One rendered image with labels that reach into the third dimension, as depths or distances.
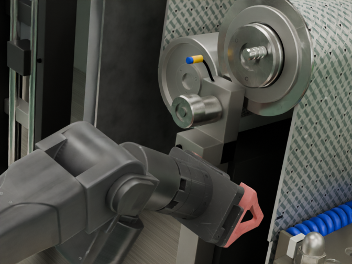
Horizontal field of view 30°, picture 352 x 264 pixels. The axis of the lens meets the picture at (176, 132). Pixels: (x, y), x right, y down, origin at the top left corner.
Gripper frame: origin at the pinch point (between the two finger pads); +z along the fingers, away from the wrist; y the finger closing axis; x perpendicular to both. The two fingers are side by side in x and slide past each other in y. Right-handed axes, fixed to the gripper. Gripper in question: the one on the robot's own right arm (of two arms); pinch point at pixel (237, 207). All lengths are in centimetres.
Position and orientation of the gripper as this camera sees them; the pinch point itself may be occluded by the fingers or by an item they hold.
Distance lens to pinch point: 76.2
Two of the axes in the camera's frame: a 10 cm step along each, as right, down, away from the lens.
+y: 6.4, 3.9, -6.6
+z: 6.1, 2.5, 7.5
